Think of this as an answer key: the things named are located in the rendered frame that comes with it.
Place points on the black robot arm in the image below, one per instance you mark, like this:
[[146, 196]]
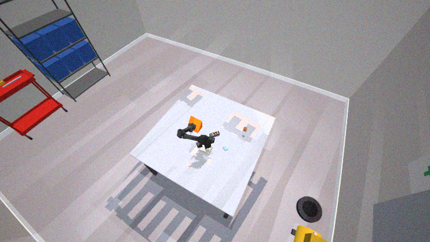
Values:
[[203, 139]]

